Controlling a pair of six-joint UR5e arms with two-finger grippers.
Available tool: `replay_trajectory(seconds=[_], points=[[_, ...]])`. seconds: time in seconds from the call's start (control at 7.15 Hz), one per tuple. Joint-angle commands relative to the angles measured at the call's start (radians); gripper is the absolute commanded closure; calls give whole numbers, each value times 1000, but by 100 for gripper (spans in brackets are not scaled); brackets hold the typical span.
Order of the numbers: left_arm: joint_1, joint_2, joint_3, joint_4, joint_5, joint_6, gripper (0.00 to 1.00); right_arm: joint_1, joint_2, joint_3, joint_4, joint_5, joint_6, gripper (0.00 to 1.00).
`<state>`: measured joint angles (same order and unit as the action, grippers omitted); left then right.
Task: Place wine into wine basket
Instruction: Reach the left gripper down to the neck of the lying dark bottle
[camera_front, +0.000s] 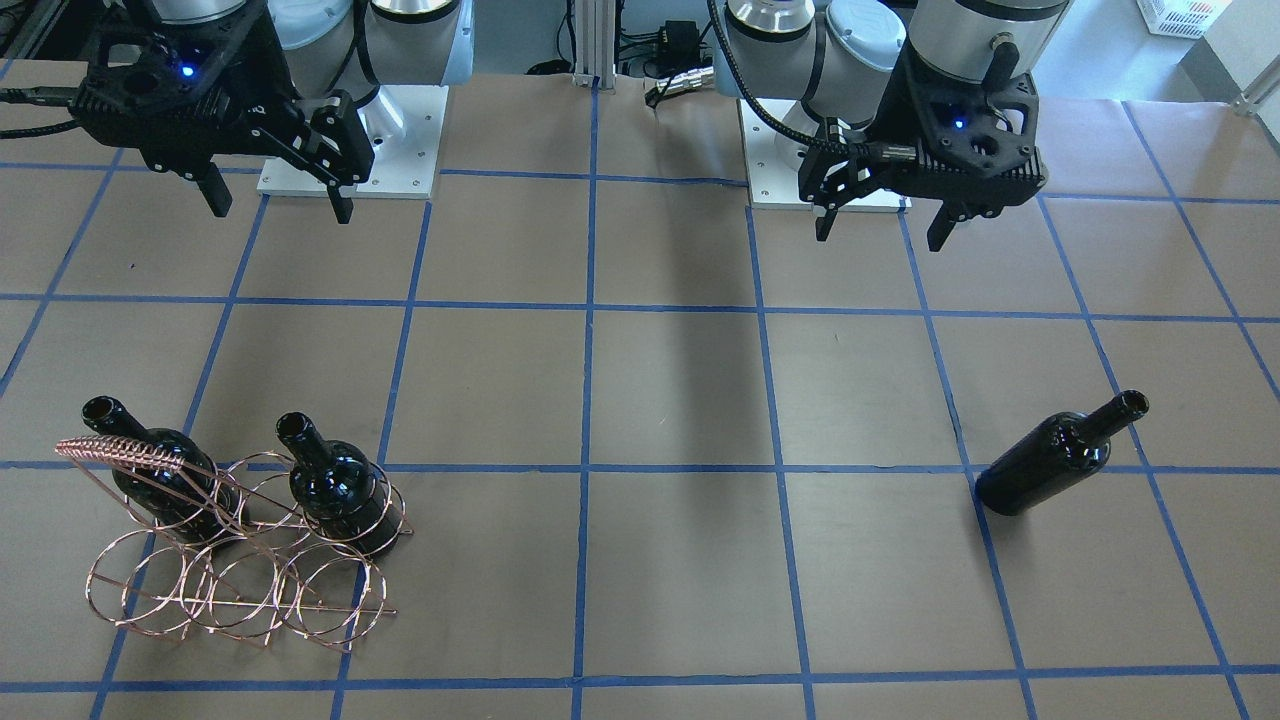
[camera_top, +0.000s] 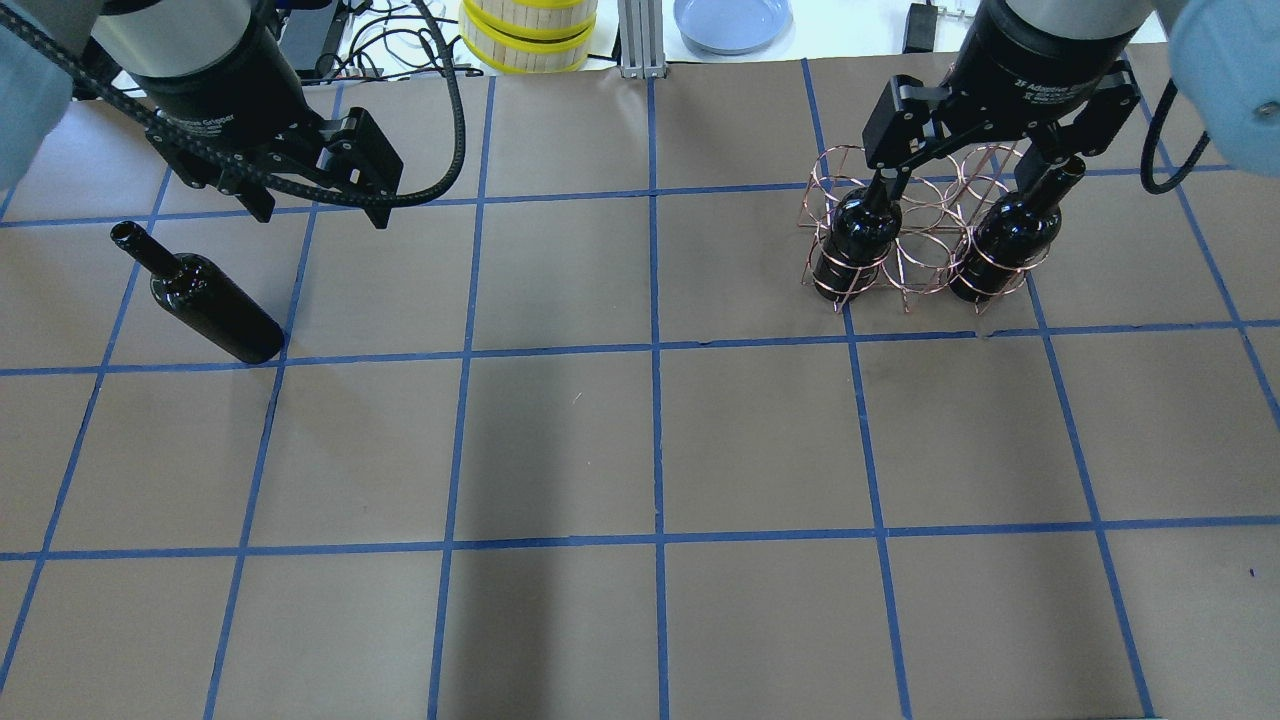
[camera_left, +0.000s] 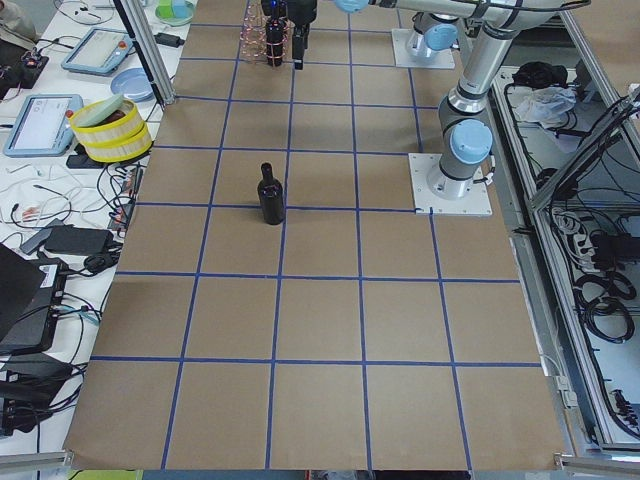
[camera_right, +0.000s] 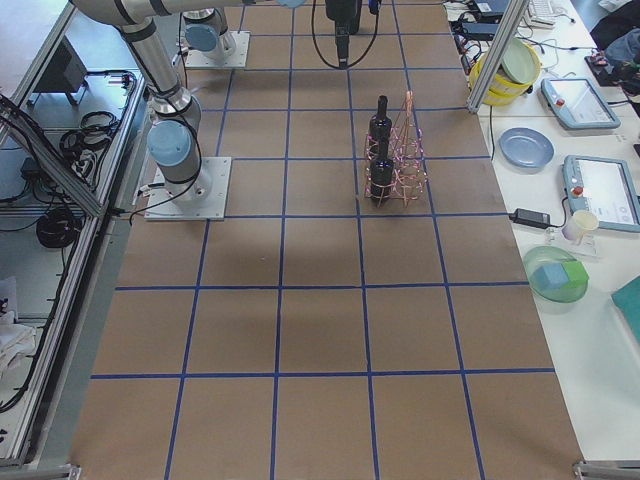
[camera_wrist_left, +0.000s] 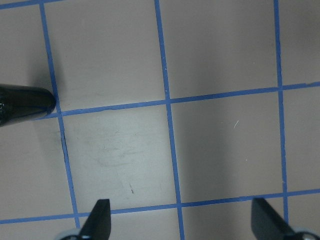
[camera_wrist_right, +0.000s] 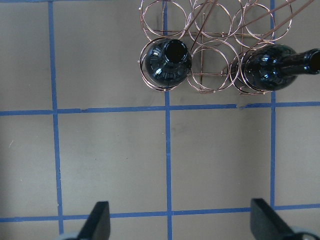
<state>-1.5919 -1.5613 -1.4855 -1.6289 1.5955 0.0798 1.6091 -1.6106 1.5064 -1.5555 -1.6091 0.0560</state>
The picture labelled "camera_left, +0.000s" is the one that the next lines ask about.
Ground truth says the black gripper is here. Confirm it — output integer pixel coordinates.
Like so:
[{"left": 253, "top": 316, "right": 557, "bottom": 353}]
[{"left": 289, "top": 0, "right": 317, "bottom": 70}]

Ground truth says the dark wine bottle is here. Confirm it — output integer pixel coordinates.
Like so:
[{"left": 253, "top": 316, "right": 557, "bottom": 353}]
[{"left": 257, "top": 162, "right": 285, "bottom": 225}]

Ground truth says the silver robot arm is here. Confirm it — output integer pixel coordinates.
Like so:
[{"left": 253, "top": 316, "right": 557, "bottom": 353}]
[
  {"left": 374, "top": 0, "right": 590, "bottom": 200},
  {"left": 285, "top": 1, "right": 459, "bottom": 70}
]

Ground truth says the dark bottle in basket near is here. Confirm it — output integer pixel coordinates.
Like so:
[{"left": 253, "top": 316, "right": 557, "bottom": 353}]
[{"left": 265, "top": 18, "right": 286, "bottom": 67}]

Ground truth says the dark bottle in basket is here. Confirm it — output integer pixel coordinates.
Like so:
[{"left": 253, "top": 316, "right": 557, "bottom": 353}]
[
  {"left": 265, "top": 18, "right": 286, "bottom": 67},
  {"left": 268, "top": 0, "right": 287, "bottom": 20}
]

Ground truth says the dark bottle in basket far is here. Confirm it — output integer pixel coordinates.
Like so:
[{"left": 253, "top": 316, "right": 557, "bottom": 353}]
[{"left": 268, "top": 0, "right": 287, "bottom": 20}]

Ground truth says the green bowl with blocks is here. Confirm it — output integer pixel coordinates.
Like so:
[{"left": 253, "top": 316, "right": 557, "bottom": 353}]
[{"left": 155, "top": 0, "right": 195, "bottom": 26}]

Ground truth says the black power adapter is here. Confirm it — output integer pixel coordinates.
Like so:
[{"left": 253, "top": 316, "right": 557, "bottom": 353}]
[{"left": 154, "top": 32, "right": 185, "bottom": 48}]

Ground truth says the blue plate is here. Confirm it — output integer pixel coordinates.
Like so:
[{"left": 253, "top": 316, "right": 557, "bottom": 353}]
[{"left": 110, "top": 67, "right": 154, "bottom": 103}]

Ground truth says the teach pendant far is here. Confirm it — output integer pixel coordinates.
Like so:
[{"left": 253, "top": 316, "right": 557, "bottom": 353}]
[{"left": 61, "top": 27, "right": 133, "bottom": 76}]

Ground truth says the teach pendant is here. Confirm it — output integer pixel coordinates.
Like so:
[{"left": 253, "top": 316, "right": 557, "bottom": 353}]
[
  {"left": 3, "top": 94, "right": 84, "bottom": 158},
  {"left": 61, "top": 27, "right": 133, "bottom": 76}
]

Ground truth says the white crumpled cloth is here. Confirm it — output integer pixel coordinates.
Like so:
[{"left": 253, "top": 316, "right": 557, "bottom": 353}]
[{"left": 514, "top": 86, "right": 577, "bottom": 128}]

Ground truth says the teach pendant near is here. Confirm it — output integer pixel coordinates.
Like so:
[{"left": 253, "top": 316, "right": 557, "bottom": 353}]
[{"left": 3, "top": 94, "right": 84, "bottom": 158}]

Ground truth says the large black power brick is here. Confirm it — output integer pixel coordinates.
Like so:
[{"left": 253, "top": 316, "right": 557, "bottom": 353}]
[{"left": 44, "top": 226, "right": 113, "bottom": 256}]

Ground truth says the black laptop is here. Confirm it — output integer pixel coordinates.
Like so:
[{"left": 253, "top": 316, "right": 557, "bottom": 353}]
[{"left": 1, "top": 246, "right": 68, "bottom": 356}]

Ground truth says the copper wire wine basket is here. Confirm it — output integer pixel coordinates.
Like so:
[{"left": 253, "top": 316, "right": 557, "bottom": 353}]
[{"left": 240, "top": 0, "right": 289, "bottom": 66}]

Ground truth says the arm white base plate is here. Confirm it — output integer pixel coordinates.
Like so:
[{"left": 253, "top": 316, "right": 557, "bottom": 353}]
[
  {"left": 408, "top": 153, "right": 493, "bottom": 217},
  {"left": 392, "top": 25, "right": 457, "bottom": 70}
]

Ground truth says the aluminium frame post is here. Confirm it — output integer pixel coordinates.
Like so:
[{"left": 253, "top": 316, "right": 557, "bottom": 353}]
[{"left": 113, "top": 0, "right": 175, "bottom": 108}]

